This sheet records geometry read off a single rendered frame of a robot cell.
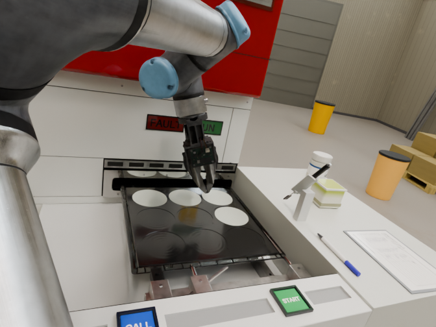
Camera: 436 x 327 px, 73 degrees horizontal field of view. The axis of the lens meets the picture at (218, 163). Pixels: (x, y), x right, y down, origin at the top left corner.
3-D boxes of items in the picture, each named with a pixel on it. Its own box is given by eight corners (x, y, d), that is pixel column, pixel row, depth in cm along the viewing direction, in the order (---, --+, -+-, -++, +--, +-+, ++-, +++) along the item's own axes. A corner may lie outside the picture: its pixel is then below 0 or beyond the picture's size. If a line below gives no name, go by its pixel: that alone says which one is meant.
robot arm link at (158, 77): (170, 35, 50) (191, 37, 60) (126, 74, 55) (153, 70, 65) (196, 74, 52) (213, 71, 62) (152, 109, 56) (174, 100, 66)
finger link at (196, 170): (196, 202, 74) (189, 168, 71) (195, 193, 80) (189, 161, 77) (209, 200, 75) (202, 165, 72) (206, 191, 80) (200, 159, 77)
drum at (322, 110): (321, 130, 703) (331, 102, 678) (329, 135, 663) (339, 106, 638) (303, 127, 697) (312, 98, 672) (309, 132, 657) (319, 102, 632)
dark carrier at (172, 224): (125, 189, 90) (125, 187, 90) (227, 189, 104) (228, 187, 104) (138, 268, 61) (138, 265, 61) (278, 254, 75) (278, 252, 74)
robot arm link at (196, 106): (172, 98, 73) (205, 93, 74) (176, 117, 74) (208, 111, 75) (172, 101, 66) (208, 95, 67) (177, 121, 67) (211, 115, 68)
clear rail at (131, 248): (119, 189, 91) (120, 184, 90) (124, 189, 91) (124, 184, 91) (131, 276, 59) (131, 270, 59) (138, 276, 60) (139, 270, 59)
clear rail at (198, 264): (130, 271, 60) (130, 266, 60) (283, 255, 75) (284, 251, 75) (131, 276, 59) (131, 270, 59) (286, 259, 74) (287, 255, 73)
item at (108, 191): (102, 194, 94) (104, 167, 90) (228, 194, 111) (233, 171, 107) (102, 198, 92) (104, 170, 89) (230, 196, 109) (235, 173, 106)
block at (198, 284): (188, 287, 61) (190, 275, 60) (203, 285, 62) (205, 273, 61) (199, 320, 54) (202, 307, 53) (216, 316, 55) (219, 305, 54)
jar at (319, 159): (302, 173, 112) (309, 150, 109) (316, 174, 115) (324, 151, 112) (313, 181, 106) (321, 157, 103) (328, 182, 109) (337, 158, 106)
